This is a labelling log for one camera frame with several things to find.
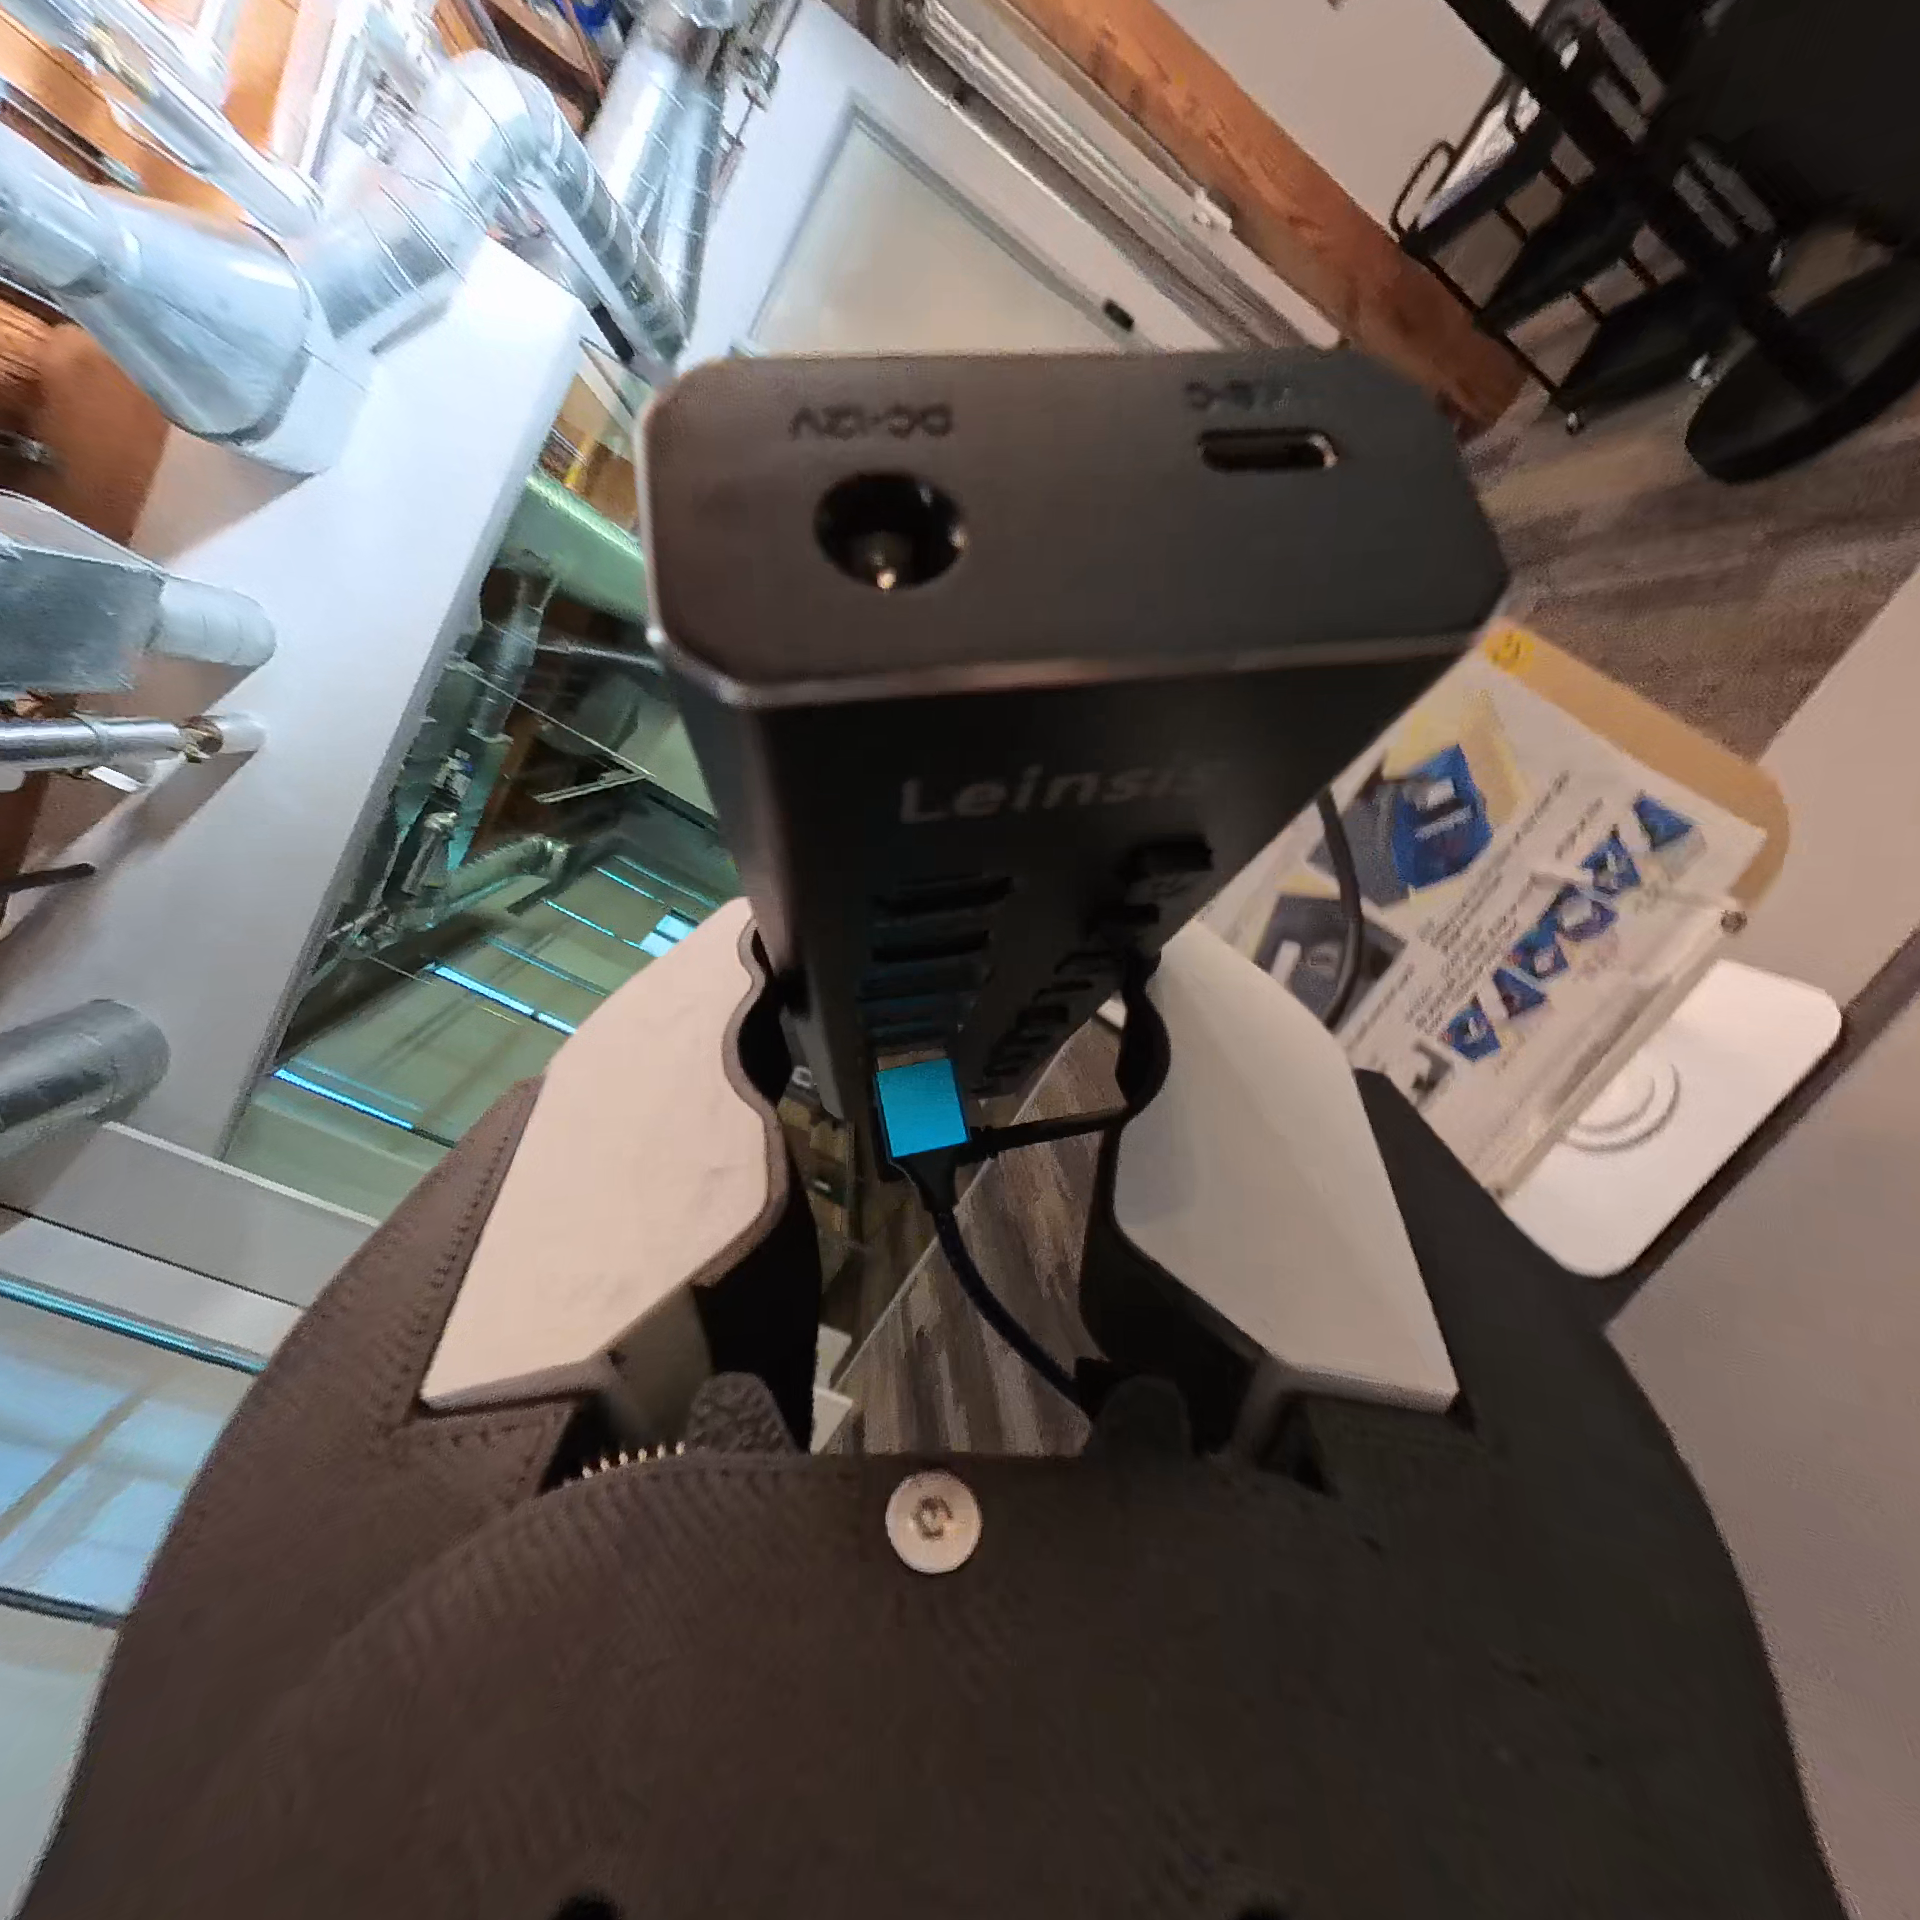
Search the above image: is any thin black cable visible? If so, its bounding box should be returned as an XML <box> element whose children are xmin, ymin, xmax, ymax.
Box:
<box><xmin>962</xmin><ymin>1100</ymin><xmax>1146</xmax><ymax>1160</ymax></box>

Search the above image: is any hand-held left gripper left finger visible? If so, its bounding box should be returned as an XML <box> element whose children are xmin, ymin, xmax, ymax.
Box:
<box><xmin>420</xmin><ymin>895</ymin><xmax>825</xmax><ymax>1454</ymax></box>

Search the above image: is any rectangular metal duct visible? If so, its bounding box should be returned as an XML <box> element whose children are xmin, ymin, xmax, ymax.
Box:
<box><xmin>0</xmin><ymin>496</ymin><xmax>280</xmax><ymax>700</ymax></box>

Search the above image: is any black USB cable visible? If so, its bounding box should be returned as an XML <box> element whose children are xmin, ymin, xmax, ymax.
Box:
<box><xmin>1314</xmin><ymin>788</ymin><xmax>1375</xmax><ymax>1008</ymax></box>

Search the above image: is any large smooth silver duct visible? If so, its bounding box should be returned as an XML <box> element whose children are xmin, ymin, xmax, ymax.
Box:
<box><xmin>0</xmin><ymin>0</ymin><xmax>602</xmax><ymax>482</ymax></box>

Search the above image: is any white door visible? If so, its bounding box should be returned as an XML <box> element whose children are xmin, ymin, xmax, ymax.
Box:
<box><xmin>737</xmin><ymin>60</ymin><xmax>1249</xmax><ymax>368</ymax></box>

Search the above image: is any black multi-port USB hub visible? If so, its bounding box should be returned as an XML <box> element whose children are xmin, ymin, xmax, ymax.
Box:
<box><xmin>634</xmin><ymin>346</ymin><xmax>1513</xmax><ymax>1180</ymax></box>

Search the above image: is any black utility cart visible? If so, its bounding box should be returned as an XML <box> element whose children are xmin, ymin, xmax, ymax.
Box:
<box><xmin>1388</xmin><ymin>0</ymin><xmax>1802</xmax><ymax>429</ymax></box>

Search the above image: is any printed instruction sheet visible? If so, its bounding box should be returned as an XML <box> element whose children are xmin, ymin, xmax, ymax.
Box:
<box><xmin>1200</xmin><ymin>661</ymin><xmax>1772</xmax><ymax>1185</ymax></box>

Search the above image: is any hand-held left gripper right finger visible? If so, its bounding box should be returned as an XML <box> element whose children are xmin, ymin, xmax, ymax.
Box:
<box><xmin>1076</xmin><ymin>914</ymin><xmax>1463</xmax><ymax>1454</ymax></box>

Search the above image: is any blue braided USB cable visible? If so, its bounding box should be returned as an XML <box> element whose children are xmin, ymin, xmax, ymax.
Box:
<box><xmin>873</xmin><ymin>1053</ymin><xmax>1099</xmax><ymax>1415</ymax></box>

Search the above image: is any corrugated silver duct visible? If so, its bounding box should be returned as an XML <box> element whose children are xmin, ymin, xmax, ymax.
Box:
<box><xmin>583</xmin><ymin>0</ymin><xmax>818</xmax><ymax>368</ymax></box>

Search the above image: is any metal strut rod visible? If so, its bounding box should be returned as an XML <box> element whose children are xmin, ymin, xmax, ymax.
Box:
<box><xmin>0</xmin><ymin>711</ymin><xmax>271</xmax><ymax>793</ymax></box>

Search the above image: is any white stand base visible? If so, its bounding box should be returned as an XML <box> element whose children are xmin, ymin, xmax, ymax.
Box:
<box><xmin>1499</xmin><ymin>960</ymin><xmax>1846</xmax><ymax>1280</ymax></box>

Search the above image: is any wooden post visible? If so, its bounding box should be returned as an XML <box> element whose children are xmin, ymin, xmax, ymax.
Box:
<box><xmin>1050</xmin><ymin>0</ymin><xmax>1530</xmax><ymax>434</ymax></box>

